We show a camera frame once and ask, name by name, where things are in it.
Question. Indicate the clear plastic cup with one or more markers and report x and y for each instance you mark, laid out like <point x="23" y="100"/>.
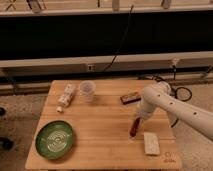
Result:
<point x="87" y="90"/>

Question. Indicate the brown chocolate bar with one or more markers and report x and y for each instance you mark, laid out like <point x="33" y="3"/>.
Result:
<point x="130" y="98"/>

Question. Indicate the white rectangular sponge block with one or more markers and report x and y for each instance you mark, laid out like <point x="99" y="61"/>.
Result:
<point x="151" y="144"/>

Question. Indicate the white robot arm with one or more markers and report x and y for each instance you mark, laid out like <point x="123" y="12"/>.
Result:
<point x="158" y="95"/>

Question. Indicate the green round plate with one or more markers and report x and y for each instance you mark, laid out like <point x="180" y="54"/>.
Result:
<point x="54" y="140"/>

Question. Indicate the dark red pepper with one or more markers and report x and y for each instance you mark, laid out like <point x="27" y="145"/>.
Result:
<point x="134" y="128"/>

